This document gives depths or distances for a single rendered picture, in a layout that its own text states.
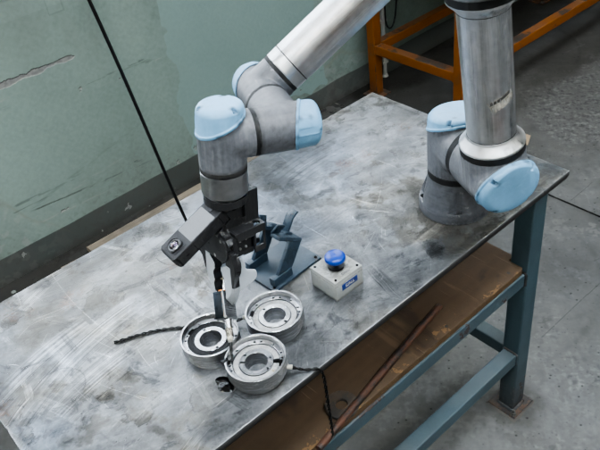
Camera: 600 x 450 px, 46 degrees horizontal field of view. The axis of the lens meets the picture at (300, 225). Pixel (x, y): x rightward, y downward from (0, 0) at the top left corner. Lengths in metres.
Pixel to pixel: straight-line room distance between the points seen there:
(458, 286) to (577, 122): 1.81
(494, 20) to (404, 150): 0.64
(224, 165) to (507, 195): 0.52
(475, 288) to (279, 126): 0.80
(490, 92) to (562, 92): 2.44
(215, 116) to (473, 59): 0.42
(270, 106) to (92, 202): 1.93
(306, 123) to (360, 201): 0.51
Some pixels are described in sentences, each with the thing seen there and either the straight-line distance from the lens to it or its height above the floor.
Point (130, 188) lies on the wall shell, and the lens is 3.03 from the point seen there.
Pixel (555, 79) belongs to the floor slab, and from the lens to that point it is 3.76.
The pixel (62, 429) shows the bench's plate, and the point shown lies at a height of 0.80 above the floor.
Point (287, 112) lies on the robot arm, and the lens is 1.09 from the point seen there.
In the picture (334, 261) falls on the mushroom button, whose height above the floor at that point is 0.87.
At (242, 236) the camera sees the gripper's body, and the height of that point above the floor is 1.02.
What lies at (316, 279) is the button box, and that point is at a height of 0.82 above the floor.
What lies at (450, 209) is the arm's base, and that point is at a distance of 1.48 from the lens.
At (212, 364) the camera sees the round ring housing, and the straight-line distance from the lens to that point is 1.25.
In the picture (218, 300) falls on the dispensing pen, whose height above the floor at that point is 0.91.
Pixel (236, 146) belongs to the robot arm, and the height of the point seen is 1.19.
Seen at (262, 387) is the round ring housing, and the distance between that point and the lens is 1.19.
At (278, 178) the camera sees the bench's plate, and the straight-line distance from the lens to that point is 1.67.
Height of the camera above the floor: 1.74
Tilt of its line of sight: 38 degrees down
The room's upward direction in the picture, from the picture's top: 8 degrees counter-clockwise
